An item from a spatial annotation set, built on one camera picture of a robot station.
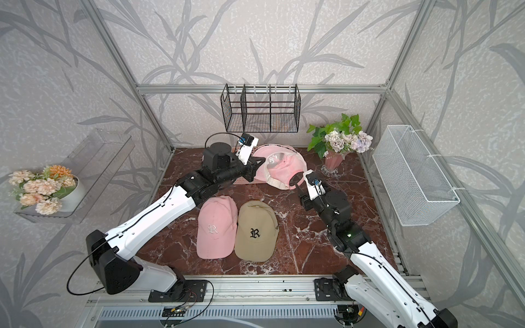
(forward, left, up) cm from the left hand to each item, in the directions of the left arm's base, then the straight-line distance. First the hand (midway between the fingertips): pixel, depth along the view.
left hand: (265, 159), depth 70 cm
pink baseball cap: (-14, +19, -26) cm, 35 cm away
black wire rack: (+45, +4, -11) cm, 46 cm away
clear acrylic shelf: (+3, +63, -6) cm, 64 cm away
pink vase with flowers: (+15, -28, -5) cm, 32 cm away
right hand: (-4, -14, -6) cm, 16 cm away
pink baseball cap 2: (+7, -6, -10) cm, 14 cm away
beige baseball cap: (-15, +4, -28) cm, 32 cm away
